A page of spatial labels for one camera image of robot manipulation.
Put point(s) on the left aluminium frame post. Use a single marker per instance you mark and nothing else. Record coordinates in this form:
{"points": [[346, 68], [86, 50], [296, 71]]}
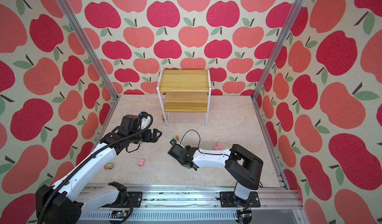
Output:
{"points": [[86, 44]]}

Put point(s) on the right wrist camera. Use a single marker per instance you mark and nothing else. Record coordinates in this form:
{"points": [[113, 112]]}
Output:
{"points": [[173, 141]]}

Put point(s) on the aluminium frame post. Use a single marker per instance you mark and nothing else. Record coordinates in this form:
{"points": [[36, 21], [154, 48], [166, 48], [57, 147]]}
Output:
{"points": [[86, 44], [285, 31]]}

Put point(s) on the wooden two-tier white-frame shelf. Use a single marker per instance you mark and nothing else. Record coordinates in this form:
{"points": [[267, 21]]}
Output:
{"points": [[184, 91]]}

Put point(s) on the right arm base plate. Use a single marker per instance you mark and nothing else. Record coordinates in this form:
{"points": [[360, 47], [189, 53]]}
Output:
{"points": [[229, 200]]}

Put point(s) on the front aluminium rail frame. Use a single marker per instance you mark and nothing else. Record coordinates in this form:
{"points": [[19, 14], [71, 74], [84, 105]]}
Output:
{"points": [[200, 205]]}

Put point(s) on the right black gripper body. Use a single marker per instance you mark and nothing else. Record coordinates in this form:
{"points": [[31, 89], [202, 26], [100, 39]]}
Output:
{"points": [[186, 149]]}

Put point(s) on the right aluminium frame post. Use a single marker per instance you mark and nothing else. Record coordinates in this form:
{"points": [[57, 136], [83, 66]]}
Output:
{"points": [[285, 31]]}

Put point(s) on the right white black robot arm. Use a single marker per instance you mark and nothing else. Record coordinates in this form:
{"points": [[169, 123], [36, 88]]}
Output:
{"points": [[241, 164]]}

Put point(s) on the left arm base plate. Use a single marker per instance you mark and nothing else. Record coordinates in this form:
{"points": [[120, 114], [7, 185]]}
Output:
{"points": [[131, 199]]}

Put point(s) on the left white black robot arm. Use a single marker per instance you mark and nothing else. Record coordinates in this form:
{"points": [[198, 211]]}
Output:
{"points": [[60, 203]]}

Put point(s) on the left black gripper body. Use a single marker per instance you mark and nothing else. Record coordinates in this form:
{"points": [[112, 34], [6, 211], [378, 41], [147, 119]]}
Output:
{"points": [[144, 136]]}

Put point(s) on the pink blue toy car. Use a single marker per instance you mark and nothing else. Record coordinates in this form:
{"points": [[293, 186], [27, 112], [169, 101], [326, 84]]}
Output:
{"points": [[108, 166]]}

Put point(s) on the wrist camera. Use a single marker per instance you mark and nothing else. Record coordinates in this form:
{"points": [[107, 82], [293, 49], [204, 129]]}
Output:
{"points": [[144, 120], [173, 141]]}

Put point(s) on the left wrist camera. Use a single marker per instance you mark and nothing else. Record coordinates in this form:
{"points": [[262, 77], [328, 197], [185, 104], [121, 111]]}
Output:
{"points": [[144, 120]]}

